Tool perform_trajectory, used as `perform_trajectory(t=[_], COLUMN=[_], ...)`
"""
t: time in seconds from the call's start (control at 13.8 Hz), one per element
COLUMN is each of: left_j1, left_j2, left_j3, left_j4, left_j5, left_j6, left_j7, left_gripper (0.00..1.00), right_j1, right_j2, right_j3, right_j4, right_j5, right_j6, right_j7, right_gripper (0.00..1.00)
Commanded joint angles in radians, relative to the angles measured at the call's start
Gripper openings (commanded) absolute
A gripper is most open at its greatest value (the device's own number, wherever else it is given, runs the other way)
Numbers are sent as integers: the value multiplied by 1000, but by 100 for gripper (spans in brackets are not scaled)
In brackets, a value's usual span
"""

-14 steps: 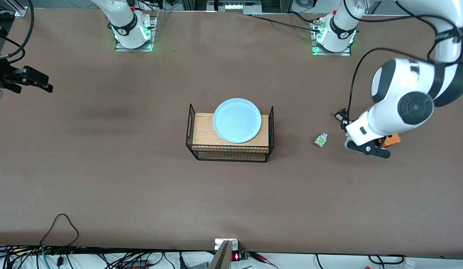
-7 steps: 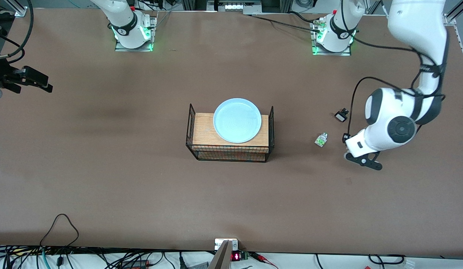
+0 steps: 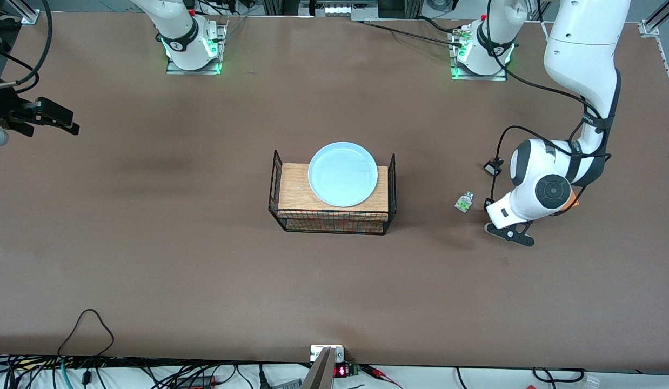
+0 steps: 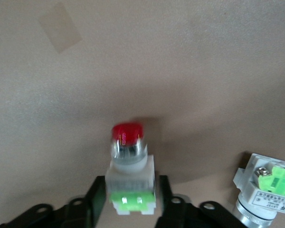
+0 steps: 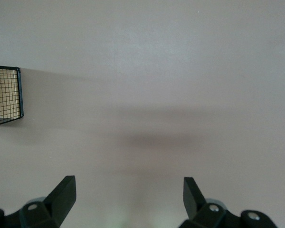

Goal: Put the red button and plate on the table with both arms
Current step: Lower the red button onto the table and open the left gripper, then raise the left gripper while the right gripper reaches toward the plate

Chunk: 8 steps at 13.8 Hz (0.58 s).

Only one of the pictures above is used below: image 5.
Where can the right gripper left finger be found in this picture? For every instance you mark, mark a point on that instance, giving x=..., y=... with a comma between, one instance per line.
x=59, y=199

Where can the wooden rack shelf board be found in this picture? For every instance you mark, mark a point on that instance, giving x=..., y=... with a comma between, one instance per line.
x=2, y=95

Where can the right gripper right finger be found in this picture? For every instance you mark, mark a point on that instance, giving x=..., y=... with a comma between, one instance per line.
x=194, y=202

